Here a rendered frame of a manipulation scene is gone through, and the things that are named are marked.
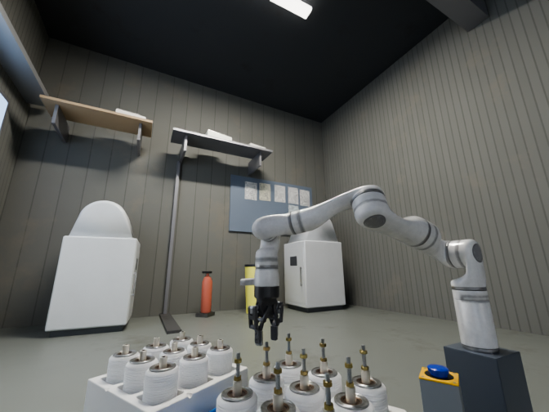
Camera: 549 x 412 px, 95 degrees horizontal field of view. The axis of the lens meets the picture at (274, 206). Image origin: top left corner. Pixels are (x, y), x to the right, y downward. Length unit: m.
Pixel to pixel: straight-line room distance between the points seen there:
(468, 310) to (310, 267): 2.68
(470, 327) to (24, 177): 4.06
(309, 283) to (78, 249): 2.56
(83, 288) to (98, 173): 1.55
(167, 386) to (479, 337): 0.93
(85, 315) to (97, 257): 0.51
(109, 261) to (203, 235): 1.34
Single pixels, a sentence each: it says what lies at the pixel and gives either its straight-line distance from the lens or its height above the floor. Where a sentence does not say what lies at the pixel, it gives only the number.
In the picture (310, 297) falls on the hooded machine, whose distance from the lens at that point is 3.53.
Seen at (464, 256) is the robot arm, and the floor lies 0.57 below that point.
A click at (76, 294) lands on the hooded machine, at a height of 0.34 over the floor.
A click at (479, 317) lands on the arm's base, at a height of 0.40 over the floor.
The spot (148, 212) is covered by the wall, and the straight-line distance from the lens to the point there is 3.75.
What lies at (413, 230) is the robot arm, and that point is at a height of 0.64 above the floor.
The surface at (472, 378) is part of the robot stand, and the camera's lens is 1.04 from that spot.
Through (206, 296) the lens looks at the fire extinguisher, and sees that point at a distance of 3.39.
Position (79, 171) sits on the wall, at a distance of 3.95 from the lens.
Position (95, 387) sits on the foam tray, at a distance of 1.17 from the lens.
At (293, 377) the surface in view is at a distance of 0.90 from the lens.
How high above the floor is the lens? 0.54
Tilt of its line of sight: 14 degrees up
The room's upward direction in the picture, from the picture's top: straight up
